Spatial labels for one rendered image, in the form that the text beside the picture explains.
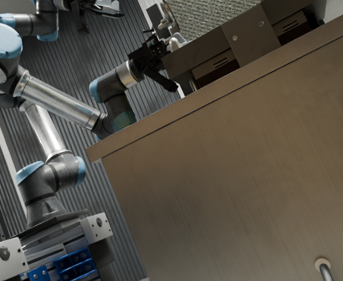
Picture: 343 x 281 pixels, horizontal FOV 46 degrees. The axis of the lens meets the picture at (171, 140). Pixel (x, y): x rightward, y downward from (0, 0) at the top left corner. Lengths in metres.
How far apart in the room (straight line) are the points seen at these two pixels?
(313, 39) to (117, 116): 0.61
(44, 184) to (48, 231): 0.18
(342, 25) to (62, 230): 1.10
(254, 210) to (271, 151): 0.13
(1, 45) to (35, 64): 4.19
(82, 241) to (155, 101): 3.24
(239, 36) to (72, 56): 4.26
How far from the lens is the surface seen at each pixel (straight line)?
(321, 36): 0.91
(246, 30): 0.96
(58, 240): 1.52
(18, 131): 5.41
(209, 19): 1.22
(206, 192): 0.90
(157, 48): 1.22
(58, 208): 1.56
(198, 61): 0.99
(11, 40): 1.22
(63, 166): 1.63
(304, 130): 0.87
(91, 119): 1.33
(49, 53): 5.31
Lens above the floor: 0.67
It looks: 9 degrees up
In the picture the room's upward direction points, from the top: 24 degrees counter-clockwise
